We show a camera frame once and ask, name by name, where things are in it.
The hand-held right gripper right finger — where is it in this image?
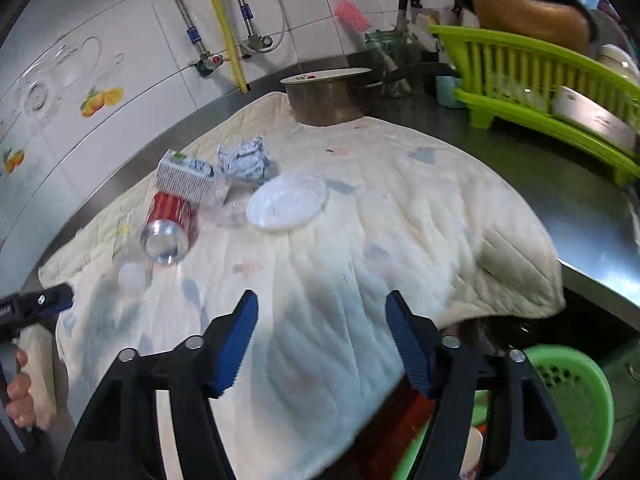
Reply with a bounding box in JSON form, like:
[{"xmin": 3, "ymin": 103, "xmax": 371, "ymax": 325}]
[{"xmin": 385, "ymin": 290, "xmax": 583, "ymax": 480}]

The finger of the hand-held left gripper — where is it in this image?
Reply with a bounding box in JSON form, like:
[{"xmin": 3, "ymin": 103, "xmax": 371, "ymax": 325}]
[{"xmin": 12, "ymin": 283, "xmax": 74, "ymax": 330}]

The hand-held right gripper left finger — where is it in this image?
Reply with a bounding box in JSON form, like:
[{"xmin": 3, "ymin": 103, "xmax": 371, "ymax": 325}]
[{"xmin": 57, "ymin": 290, "xmax": 259, "ymax": 480}]

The person's left hand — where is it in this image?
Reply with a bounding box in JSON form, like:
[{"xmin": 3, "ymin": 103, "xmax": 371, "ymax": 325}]
[{"xmin": 7, "ymin": 349, "xmax": 39, "ymax": 429}]

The red plastic item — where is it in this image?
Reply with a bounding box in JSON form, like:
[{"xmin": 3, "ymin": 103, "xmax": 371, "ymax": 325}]
[{"xmin": 350, "ymin": 382, "xmax": 451, "ymax": 480}]

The clear plastic bottle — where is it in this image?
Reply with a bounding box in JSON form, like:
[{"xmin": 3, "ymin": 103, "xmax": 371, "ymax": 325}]
[{"xmin": 112, "ymin": 212, "xmax": 148, "ymax": 306}]

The cream quilted cloth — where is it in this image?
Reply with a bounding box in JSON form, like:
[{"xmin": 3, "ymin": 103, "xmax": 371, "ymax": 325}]
[{"xmin": 20, "ymin": 91, "xmax": 568, "ymax": 480}]

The clear plastic wrapper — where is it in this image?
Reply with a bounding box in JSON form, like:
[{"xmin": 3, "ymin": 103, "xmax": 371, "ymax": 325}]
[{"xmin": 202, "ymin": 180, "xmax": 251, "ymax": 226}]

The red soda can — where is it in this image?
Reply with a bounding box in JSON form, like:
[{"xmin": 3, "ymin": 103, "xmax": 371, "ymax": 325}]
[{"xmin": 140, "ymin": 191, "xmax": 198, "ymax": 266}]

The white plastic lid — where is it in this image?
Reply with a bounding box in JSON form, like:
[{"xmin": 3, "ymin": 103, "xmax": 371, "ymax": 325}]
[{"xmin": 245, "ymin": 172, "xmax": 329, "ymax": 232}]

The green plastic basket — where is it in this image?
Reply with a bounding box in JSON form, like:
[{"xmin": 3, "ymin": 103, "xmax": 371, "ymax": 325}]
[{"xmin": 395, "ymin": 345, "xmax": 616, "ymax": 480}]

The small white green carton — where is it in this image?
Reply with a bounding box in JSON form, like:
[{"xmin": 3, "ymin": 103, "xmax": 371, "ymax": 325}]
[{"xmin": 156, "ymin": 149, "xmax": 217, "ymax": 203}]

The crumpled silver wrapper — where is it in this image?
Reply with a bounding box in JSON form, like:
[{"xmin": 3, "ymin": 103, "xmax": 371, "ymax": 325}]
[{"xmin": 217, "ymin": 134, "xmax": 273, "ymax": 183}]

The green plastic dish rack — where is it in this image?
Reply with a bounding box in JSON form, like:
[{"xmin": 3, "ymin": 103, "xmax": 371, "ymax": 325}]
[{"xmin": 429, "ymin": 24, "xmax": 640, "ymax": 187}]

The light blue cup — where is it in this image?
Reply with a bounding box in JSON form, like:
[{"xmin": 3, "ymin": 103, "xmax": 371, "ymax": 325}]
[{"xmin": 434, "ymin": 75, "xmax": 468, "ymax": 109}]

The green water valve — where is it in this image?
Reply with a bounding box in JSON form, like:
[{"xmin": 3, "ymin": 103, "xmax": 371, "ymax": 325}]
[{"xmin": 190, "ymin": 52, "xmax": 224, "ymax": 77}]

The white plate on pot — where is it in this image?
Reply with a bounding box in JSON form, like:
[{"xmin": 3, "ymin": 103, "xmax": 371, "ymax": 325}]
[{"xmin": 280, "ymin": 67, "xmax": 373, "ymax": 86}]

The green glass jar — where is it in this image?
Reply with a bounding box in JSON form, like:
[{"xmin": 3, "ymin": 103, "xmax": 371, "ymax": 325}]
[{"xmin": 364, "ymin": 30, "xmax": 416, "ymax": 98}]

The white dish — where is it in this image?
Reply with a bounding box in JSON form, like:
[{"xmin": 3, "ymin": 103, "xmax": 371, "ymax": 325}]
[{"xmin": 550, "ymin": 85, "xmax": 638, "ymax": 156}]

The pink brush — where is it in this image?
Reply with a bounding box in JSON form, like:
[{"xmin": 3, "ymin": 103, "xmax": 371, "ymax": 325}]
[{"xmin": 335, "ymin": 0, "xmax": 372, "ymax": 33}]

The metal wok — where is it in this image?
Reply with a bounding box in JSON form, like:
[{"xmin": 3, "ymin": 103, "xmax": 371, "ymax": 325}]
[{"xmin": 452, "ymin": 0, "xmax": 608, "ymax": 56}]

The white bowl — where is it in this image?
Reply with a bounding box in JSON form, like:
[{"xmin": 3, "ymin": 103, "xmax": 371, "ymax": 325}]
[{"xmin": 597, "ymin": 44, "xmax": 640, "ymax": 86}]

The orange fruit wall sticker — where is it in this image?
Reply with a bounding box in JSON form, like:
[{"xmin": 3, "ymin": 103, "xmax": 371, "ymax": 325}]
[
  {"xmin": 80, "ymin": 87, "xmax": 124, "ymax": 118},
  {"xmin": 2, "ymin": 147, "xmax": 26, "ymax": 175}
]

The metal pot with black handle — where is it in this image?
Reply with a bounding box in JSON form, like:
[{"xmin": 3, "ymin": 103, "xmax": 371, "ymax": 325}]
[{"xmin": 280, "ymin": 62, "xmax": 453, "ymax": 127}]

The braided metal hose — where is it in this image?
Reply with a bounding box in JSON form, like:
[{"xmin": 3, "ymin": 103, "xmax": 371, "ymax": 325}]
[
  {"xmin": 159, "ymin": 0, "xmax": 211, "ymax": 61},
  {"xmin": 222, "ymin": 0, "xmax": 273, "ymax": 57}
]

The yellow hose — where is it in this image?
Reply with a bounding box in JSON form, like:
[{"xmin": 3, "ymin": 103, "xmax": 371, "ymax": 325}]
[{"xmin": 209, "ymin": 0, "xmax": 251, "ymax": 95}]

